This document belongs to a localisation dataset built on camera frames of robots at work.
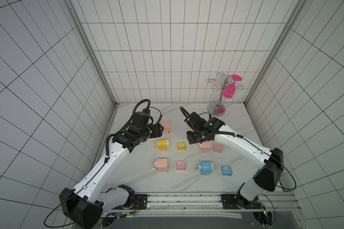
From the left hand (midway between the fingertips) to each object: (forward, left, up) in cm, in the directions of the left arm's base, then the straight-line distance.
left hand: (156, 132), depth 75 cm
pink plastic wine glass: (+44, -53, -9) cm, 70 cm away
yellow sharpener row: (0, -3, -15) cm, 15 cm away
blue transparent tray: (-13, -41, -21) cm, 48 cm away
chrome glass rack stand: (+36, -46, -21) cm, 61 cm away
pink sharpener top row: (+15, -5, -17) cm, 23 cm away
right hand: (+1, -19, -5) cm, 20 cm away
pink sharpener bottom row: (-13, -2, -15) cm, 20 cm away
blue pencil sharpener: (-14, -28, -15) cm, 34 cm away
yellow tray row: (+2, -15, -20) cm, 25 cm away
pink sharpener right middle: (+1, -30, -19) cm, 35 cm away
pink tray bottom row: (-10, -14, -22) cm, 28 cm away
